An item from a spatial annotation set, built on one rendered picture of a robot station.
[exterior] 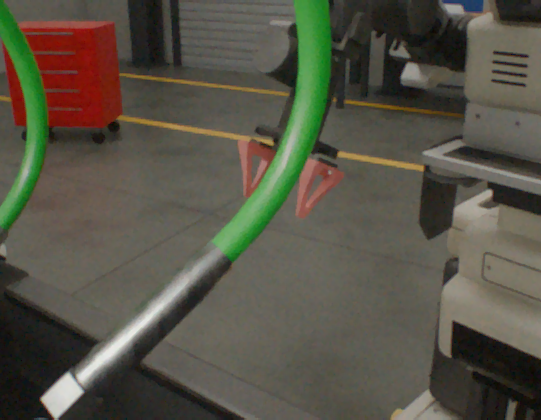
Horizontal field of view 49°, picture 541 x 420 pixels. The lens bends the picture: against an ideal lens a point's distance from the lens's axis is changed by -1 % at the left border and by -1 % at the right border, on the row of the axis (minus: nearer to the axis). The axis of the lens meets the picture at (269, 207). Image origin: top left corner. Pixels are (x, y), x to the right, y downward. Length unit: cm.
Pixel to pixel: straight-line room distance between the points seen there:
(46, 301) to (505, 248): 66
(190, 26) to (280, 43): 727
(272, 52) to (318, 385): 148
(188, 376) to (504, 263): 59
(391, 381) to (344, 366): 17
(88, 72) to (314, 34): 432
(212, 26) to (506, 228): 695
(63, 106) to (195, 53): 357
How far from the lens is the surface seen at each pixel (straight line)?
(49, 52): 464
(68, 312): 67
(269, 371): 210
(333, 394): 202
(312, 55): 26
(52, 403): 27
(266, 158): 83
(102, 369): 26
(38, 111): 44
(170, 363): 58
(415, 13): 88
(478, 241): 100
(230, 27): 763
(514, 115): 90
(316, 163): 72
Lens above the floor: 129
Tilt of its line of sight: 23 degrees down
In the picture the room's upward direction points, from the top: straight up
